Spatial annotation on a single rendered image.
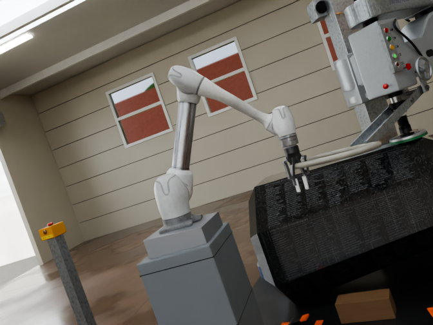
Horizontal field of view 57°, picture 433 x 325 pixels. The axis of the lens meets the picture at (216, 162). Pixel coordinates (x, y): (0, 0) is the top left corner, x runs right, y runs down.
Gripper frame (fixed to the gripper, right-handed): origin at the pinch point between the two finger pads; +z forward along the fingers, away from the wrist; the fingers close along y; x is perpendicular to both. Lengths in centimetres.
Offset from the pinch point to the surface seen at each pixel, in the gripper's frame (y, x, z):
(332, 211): 26.9, 24.3, 23.5
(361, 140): 51, 13, -12
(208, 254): -57, -4, 17
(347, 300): 18, 21, 74
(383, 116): 75, 19, -22
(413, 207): 64, 2, 32
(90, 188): -133, 879, -48
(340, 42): 112, 90, -88
